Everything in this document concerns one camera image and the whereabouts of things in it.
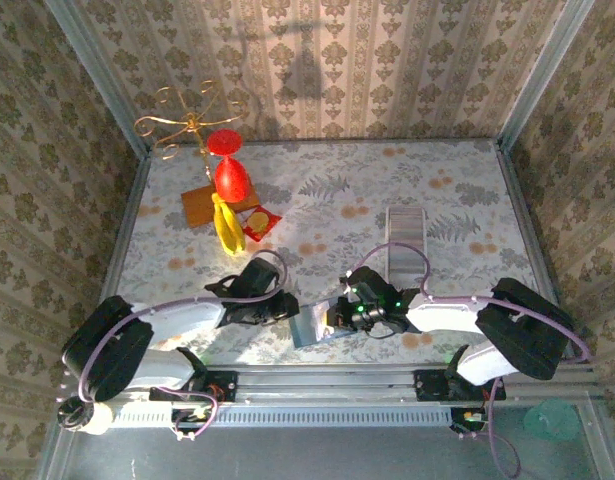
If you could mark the teal transparent glass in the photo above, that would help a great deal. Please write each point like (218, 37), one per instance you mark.
(552, 420)

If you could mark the red packet with yellow circle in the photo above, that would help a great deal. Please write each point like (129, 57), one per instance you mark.
(259, 222)

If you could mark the yellow banana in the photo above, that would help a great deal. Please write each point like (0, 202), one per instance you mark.
(227, 225)

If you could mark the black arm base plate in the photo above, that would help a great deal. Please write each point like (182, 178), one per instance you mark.
(432, 385)
(222, 385)

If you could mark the red wine glass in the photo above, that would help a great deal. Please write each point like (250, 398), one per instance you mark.
(231, 180)

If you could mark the metal table edge rail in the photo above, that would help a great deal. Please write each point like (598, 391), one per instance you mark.
(124, 240)
(529, 240)

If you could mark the brown wooden board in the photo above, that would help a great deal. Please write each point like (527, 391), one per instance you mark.
(197, 207)

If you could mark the metal frame post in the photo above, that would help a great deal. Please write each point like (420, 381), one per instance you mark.
(94, 75)
(547, 70)

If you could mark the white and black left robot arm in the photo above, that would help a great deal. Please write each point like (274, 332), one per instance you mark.
(187, 320)

